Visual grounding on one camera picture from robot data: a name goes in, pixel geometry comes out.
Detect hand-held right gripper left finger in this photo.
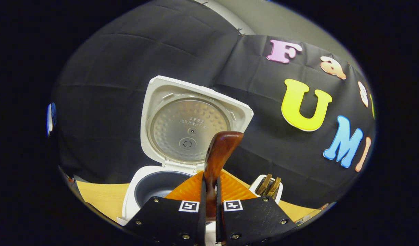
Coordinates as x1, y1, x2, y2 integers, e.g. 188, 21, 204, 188
125, 170, 207, 246

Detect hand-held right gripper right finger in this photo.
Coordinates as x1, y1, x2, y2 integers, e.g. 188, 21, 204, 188
214, 170, 299, 246

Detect brown wooden spoon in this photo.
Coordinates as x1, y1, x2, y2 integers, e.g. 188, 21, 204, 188
203, 131, 245, 222

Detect white rice cooker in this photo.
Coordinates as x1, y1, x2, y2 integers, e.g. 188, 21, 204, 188
116, 75, 254, 227

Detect white toaster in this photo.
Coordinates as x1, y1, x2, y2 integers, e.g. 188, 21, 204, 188
248, 174, 284, 205

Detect brown bread slice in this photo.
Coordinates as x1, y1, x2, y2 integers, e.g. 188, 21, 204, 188
266, 176, 282, 199
255, 173, 273, 195

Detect black backdrop cloth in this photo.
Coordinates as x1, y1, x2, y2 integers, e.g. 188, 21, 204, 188
50, 0, 377, 209

